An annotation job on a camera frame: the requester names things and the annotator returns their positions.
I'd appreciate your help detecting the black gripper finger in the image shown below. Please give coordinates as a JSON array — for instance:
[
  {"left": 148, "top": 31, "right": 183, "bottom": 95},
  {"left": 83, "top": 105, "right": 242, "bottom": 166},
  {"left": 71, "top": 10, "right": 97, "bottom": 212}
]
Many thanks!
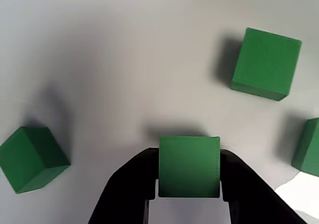
[
  {"left": 88, "top": 148, "right": 160, "bottom": 224},
  {"left": 220, "top": 149, "right": 311, "bottom": 224}
]

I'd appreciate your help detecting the green cube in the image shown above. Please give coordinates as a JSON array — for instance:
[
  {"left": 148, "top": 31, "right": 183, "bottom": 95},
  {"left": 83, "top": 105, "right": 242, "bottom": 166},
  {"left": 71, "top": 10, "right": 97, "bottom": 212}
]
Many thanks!
[
  {"left": 291, "top": 117, "right": 319, "bottom": 177},
  {"left": 230, "top": 27, "right": 303, "bottom": 102},
  {"left": 158, "top": 136, "right": 221, "bottom": 199},
  {"left": 0, "top": 126, "right": 71, "bottom": 194}
]

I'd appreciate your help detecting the white round plate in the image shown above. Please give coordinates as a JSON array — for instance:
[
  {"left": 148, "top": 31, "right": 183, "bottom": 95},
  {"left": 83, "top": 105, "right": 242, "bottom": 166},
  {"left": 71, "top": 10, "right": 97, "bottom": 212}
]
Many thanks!
[{"left": 0, "top": 0, "right": 319, "bottom": 224}]

